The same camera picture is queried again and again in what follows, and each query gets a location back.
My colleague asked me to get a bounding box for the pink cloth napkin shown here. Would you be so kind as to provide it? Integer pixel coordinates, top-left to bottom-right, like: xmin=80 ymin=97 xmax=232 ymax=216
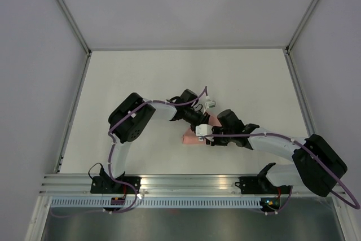
xmin=182 ymin=115 xmax=221 ymax=145

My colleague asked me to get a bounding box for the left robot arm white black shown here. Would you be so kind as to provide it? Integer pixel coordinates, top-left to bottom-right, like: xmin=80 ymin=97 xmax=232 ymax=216
xmin=90 ymin=89 xmax=210 ymax=195

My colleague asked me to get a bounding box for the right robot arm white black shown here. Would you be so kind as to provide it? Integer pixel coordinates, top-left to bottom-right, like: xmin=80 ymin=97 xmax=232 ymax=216
xmin=209 ymin=109 xmax=347 ymax=197

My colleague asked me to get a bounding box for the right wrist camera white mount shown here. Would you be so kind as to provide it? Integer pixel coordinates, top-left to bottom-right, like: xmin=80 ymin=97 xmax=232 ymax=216
xmin=195 ymin=124 xmax=213 ymax=142

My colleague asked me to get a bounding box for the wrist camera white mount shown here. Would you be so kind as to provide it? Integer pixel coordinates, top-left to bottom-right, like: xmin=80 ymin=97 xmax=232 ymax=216
xmin=195 ymin=124 xmax=213 ymax=142
xmin=204 ymin=95 xmax=216 ymax=111

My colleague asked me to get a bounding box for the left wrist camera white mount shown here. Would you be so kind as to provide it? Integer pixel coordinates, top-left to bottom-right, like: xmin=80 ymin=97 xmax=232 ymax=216
xmin=204 ymin=95 xmax=216 ymax=111

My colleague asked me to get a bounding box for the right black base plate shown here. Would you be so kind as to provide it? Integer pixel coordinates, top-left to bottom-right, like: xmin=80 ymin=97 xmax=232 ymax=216
xmin=234 ymin=176 xmax=290 ymax=195

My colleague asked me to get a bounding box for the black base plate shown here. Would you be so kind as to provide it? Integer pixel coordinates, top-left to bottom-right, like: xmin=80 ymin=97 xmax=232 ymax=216
xmin=90 ymin=176 xmax=141 ymax=195
xmin=234 ymin=176 xmax=290 ymax=195

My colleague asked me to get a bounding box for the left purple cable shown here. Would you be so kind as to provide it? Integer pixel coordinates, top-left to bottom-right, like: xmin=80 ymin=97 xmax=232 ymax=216
xmin=50 ymin=85 xmax=209 ymax=219

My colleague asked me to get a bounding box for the purple cable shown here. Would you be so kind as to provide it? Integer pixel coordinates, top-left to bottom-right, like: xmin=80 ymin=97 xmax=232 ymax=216
xmin=50 ymin=85 xmax=209 ymax=219
xmin=199 ymin=132 xmax=361 ymax=216

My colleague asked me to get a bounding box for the aluminium mounting rail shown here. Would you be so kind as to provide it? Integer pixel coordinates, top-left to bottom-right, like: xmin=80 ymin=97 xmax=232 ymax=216
xmin=39 ymin=174 xmax=347 ymax=196

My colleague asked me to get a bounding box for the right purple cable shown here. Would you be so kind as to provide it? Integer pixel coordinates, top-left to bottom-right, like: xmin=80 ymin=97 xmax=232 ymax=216
xmin=199 ymin=132 xmax=361 ymax=216

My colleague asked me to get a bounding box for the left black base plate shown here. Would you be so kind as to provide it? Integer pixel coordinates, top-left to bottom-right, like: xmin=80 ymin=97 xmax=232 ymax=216
xmin=90 ymin=176 xmax=141 ymax=195

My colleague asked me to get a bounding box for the white slotted cable duct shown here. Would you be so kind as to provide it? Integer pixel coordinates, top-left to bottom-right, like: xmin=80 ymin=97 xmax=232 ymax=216
xmin=51 ymin=197 xmax=261 ymax=209

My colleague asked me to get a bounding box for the right aluminium frame post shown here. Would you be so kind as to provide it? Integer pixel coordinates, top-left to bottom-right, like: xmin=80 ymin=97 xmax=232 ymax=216
xmin=284 ymin=0 xmax=321 ymax=54

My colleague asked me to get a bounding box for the aluminium frame post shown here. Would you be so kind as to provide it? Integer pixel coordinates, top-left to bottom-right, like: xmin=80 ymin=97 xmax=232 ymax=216
xmin=284 ymin=0 xmax=321 ymax=54
xmin=38 ymin=0 xmax=93 ymax=55

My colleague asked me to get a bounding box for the left aluminium frame post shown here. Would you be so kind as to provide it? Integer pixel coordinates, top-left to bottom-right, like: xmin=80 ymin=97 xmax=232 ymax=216
xmin=38 ymin=0 xmax=93 ymax=55

